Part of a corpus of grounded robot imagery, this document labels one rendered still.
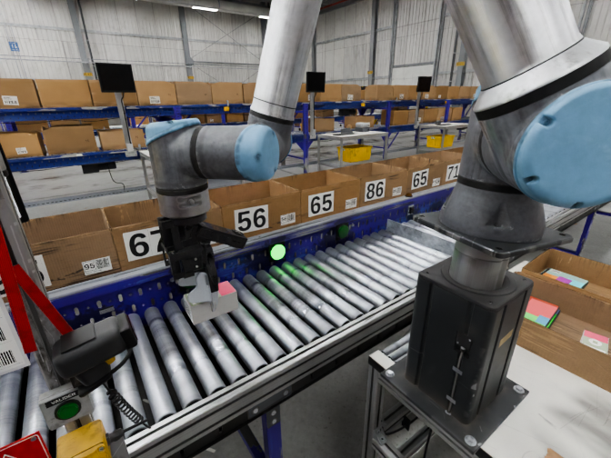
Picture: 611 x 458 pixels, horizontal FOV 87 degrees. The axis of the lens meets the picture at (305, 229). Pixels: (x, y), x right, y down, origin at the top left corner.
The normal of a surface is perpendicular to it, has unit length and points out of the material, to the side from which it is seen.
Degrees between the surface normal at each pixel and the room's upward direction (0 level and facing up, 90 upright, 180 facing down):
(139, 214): 89
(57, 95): 90
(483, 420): 0
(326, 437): 0
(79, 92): 90
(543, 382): 0
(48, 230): 90
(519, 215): 69
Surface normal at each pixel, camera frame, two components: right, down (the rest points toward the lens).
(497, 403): -0.01, -0.93
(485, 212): -0.59, -0.07
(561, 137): -0.17, 0.42
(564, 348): -0.79, 0.25
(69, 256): 0.59, 0.30
